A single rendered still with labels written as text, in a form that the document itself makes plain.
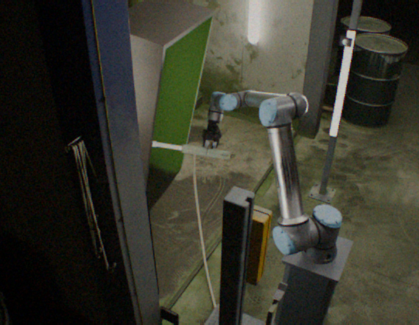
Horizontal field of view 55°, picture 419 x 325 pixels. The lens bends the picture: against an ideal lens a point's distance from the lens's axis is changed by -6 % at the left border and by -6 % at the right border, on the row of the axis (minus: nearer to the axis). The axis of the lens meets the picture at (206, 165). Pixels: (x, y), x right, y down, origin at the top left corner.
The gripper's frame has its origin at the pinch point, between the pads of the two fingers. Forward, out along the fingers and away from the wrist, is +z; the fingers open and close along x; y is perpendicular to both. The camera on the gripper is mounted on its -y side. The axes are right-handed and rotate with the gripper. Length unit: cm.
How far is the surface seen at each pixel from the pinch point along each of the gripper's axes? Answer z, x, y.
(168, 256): 78, -2, 35
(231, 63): -84, -76, 159
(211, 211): 48, -40, 62
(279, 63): -90, -106, 117
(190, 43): -62, 24, 6
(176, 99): -29.0, 16.5, 29.1
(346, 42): -91, -77, -10
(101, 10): -39, 92, -118
